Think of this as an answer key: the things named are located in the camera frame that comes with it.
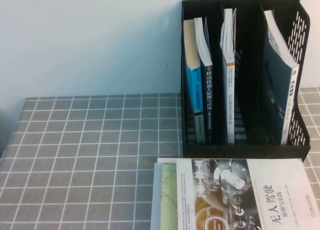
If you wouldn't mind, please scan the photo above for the white self-driving book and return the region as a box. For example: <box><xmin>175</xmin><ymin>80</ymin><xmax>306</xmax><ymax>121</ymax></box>
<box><xmin>175</xmin><ymin>157</ymin><xmax>320</xmax><ymax>230</ymax></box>

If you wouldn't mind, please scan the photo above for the light blue spine book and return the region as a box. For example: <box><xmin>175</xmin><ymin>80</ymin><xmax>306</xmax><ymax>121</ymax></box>
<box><xmin>183</xmin><ymin>19</ymin><xmax>206</xmax><ymax>143</ymax></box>

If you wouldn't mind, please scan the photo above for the dark navy spine book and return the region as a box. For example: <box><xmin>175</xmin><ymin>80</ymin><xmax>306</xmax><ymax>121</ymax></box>
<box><xmin>193</xmin><ymin>16</ymin><xmax>214</xmax><ymax>144</ymax></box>

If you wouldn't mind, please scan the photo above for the white spine orange band book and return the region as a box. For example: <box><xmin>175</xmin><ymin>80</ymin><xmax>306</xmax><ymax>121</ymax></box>
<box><xmin>219</xmin><ymin>7</ymin><xmax>238</xmax><ymax>144</ymax></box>

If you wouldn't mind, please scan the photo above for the yellow-green mechanisms book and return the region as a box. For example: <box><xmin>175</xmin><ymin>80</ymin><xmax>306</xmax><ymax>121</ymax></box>
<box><xmin>161</xmin><ymin>163</ymin><xmax>181</xmax><ymax>230</ymax></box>

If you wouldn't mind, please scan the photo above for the black plastic book stand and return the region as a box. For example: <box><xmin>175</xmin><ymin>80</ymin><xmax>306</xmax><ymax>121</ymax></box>
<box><xmin>181</xmin><ymin>0</ymin><xmax>312</xmax><ymax>163</ymax></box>

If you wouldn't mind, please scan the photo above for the dark blue cover book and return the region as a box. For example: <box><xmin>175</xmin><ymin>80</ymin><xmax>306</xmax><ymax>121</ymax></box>
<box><xmin>257</xmin><ymin>10</ymin><xmax>300</xmax><ymax>145</ymax></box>

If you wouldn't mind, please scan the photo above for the grey checked tablecloth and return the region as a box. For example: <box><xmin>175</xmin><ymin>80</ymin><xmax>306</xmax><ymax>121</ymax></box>
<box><xmin>0</xmin><ymin>87</ymin><xmax>320</xmax><ymax>230</ymax></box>

